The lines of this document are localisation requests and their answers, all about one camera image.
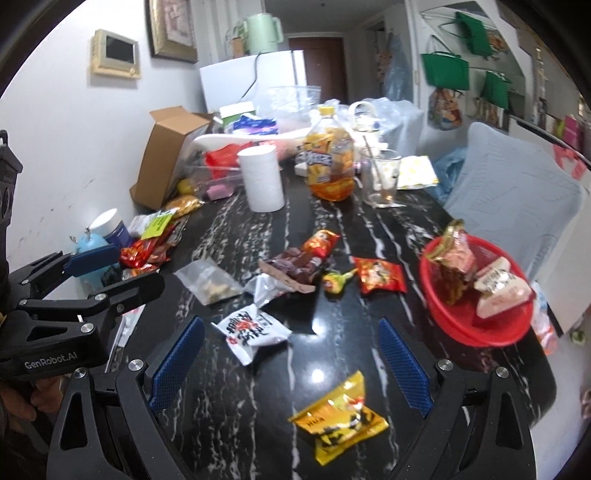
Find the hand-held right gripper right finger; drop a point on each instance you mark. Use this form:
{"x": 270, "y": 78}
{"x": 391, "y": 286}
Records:
{"x": 404, "y": 364}

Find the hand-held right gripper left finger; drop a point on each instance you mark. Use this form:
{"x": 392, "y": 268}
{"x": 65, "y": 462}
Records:
{"x": 178, "y": 364}

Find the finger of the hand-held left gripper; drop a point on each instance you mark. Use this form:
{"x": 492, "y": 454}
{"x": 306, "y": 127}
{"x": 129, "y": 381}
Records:
{"x": 138, "y": 288}
{"x": 92, "y": 259}

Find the clear zip bag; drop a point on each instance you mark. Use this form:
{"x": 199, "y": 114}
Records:
{"x": 207, "y": 281}

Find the red plastic basket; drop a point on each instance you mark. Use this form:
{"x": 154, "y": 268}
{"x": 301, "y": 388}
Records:
{"x": 461, "y": 323}

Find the white snack packet red print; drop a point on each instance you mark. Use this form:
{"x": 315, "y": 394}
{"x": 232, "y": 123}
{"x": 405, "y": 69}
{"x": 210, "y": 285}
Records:
{"x": 251, "y": 332}

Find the yellow snack packet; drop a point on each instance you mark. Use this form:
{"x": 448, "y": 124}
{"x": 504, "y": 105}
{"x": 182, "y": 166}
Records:
{"x": 339, "y": 417}

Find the silver foil packet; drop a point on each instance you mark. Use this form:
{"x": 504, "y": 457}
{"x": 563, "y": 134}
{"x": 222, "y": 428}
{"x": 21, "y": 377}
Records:
{"x": 268, "y": 288}

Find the dark brown snack packet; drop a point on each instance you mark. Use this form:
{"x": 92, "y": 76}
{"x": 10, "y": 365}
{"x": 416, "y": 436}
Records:
{"x": 295, "y": 267}

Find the person's left hand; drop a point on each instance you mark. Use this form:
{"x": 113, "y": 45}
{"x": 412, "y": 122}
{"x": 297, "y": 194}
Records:
{"x": 16, "y": 406}

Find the light blue figurine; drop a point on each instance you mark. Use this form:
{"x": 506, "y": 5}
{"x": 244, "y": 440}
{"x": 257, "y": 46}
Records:
{"x": 90, "y": 242}

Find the blue white jar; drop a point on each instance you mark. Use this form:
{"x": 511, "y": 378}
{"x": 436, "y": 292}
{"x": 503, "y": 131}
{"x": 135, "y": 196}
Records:
{"x": 113, "y": 228}

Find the pile of snack packets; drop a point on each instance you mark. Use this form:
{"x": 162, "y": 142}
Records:
{"x": 147, "y": 244}

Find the pink white flat packet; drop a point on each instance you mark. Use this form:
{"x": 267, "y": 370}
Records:
{"x": 122, "y": 337}

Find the small red snack packet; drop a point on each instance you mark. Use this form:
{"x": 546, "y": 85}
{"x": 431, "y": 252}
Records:
{"x": 381, "y": 275}

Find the golden snack packet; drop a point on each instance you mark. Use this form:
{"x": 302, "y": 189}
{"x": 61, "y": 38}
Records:
{"x": 184, "y": 206}

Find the yellow lollipop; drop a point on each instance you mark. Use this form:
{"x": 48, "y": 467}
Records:
{"x": 334, "y": 280}

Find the yellow lemon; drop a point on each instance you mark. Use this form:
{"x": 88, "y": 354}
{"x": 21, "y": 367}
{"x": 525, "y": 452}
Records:
{"x": 186, "y": 187}

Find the gold brown snack packet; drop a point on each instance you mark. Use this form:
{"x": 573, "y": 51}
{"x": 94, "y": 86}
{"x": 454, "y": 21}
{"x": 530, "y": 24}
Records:
{"x": 455, "y": 263}

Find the white pink snack packet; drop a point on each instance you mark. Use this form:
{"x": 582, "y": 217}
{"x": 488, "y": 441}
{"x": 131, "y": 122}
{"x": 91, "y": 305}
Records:
{"x": 501, "y": 293}

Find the pink block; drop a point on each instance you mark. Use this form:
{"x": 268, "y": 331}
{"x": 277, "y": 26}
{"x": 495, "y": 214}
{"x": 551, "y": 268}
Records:
{"x": 217, "y": 194}

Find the clear plastic container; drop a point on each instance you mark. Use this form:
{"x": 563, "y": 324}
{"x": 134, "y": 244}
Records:
{"x": 198, "y": 177}

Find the open cardboard box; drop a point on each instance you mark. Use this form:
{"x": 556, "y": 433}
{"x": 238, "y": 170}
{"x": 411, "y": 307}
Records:
{"x": 161, "y": 152}

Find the orange white snack packet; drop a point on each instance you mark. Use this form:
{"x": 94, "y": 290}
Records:
{"x": 545, "y": 323}

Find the orange-red snack packet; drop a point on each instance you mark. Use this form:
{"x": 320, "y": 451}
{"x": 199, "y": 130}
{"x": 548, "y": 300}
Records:
{"x": 321, "y": 242}

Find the large red packet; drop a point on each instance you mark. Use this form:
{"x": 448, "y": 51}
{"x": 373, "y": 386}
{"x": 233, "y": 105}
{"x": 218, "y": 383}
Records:
{"x": 221, "y": 159}

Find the white paper towel roll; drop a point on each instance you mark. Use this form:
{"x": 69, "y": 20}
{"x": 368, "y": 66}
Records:
{"x": 261, "y": 177}

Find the clear plastic cup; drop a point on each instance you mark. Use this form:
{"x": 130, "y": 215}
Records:
{"x": 381, "y": 182}

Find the yellow spotted white packet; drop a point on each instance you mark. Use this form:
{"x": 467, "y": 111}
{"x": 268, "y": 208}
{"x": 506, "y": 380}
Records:
{"x": 415, "y": 171}

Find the grey chair back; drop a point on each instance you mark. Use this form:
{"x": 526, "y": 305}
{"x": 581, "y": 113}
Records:
{"x": 512, "y": 198}

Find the green white box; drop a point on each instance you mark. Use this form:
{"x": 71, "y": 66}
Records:
{"x": 231, "y": 111}

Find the blue white packet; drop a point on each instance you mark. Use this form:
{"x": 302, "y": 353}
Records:
{"x": 254, "y": 125}

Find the blue plastic bag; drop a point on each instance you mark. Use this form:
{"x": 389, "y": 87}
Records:
{"x": 450, "y": 168}

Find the small white box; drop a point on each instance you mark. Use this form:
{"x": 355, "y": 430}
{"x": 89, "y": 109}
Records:
{"x": 301, "y": 169}

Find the thin stirring stick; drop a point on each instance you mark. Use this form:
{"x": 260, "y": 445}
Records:
{"x": 373, "y": 161}

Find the iced tea bottle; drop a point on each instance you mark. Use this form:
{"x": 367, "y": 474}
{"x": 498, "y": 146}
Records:
{"x": 330, "y": 161}

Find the white refrigerator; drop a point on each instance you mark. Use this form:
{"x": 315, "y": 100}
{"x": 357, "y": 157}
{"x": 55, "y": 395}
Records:
{"x": 231, "y": 83}

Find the clear plastic tub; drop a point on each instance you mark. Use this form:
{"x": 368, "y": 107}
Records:
{"x": 291, "y": 101}

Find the framed picture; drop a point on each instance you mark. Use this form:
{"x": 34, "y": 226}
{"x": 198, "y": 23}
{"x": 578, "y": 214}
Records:
{"x": 173, "y": 27}

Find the clear plastic bag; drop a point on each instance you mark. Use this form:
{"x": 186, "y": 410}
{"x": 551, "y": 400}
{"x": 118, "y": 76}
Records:
{"x": 397, "y": 110}

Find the colourful hanging bag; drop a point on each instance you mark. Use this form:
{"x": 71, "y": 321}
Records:
{"x": 445, "y": 110}

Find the pale green kettle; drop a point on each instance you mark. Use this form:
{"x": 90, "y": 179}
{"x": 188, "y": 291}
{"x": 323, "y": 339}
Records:
{"x": 261, "y": 32}

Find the brown door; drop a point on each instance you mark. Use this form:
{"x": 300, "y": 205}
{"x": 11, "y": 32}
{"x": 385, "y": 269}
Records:
{"x": 323, "y": 69}

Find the pink container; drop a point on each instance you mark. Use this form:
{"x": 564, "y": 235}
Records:
{"x": 572, "y": 131}

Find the large green tote bag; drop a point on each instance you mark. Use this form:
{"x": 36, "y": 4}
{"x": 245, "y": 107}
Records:
{"x": 445, "y": 69}

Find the wall intercom panel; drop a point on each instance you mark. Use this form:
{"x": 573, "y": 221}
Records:
{"x": 115, "y": 53}

